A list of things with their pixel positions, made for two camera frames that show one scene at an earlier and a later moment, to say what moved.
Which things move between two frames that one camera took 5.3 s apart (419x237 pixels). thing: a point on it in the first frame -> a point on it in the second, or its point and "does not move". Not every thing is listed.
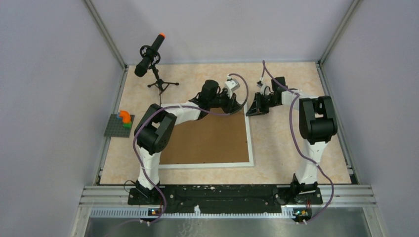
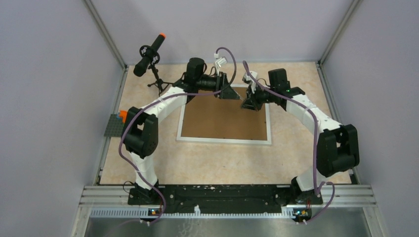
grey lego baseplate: x=115 y=127 does not move
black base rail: x=228 y=199 does not move
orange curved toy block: x=126 y=116 does not move
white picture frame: x=234 y=165 -> x=180 y=138
